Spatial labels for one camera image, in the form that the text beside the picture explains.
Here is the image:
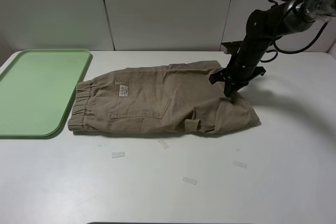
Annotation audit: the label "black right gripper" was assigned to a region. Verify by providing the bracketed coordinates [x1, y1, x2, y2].
[209, 40, 266, 97]

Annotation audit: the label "khaki shorts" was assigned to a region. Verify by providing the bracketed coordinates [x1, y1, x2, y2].
[68, 60, 260, 134]

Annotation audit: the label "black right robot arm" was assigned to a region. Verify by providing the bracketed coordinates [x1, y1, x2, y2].
[209, 0, 335, 97]

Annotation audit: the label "light green plastic tray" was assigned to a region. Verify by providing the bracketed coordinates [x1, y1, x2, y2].
[1, 49, 91, 138]

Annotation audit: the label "clear tape strip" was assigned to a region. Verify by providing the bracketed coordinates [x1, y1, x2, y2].
[182, 177, 197, 185]
[158, 138, 169, 149]
[233, 161, 247, 169]
[111, 152, 125, 158]

